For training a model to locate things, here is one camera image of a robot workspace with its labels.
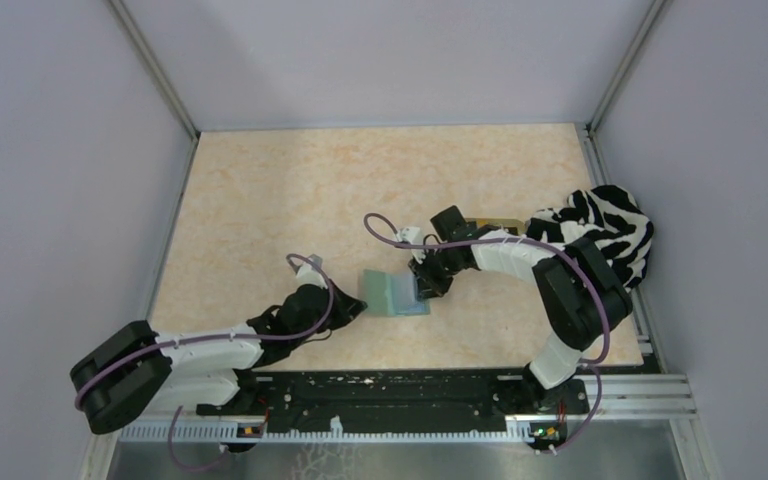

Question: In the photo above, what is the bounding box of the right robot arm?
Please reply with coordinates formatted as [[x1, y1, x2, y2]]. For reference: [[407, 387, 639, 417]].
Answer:
[[400, 206, 632, 412]]

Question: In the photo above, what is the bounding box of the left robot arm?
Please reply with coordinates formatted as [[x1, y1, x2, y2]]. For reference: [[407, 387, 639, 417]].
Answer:
[[69, 284, 368, 434]]

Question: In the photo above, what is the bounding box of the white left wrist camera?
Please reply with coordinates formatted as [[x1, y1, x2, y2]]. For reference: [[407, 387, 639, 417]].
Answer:
[[296, 255, 328, 289]]

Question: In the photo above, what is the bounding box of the cream oval card tray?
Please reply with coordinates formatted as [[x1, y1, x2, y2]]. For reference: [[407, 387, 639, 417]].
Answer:
[[465, 217, 526, 236]]

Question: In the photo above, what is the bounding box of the aluminium frame rail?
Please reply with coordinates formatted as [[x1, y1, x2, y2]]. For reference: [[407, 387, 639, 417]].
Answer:
[[582, 374, 698, 420]]

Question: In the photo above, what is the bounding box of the green card holder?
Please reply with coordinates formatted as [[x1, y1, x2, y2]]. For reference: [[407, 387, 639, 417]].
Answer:
[[359, 269, 431, 318]]

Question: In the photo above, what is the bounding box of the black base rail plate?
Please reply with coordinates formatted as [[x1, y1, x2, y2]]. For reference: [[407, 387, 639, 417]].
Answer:
[[196, 367, 591, 434]]

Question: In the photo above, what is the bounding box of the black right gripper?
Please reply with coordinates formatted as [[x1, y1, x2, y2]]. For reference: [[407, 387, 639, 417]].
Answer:
[[408, 245, 464, 302]]

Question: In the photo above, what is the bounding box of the zebra striped cloth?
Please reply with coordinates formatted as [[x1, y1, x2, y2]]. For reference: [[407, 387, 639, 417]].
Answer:
[[525, 184, 655, 292]]

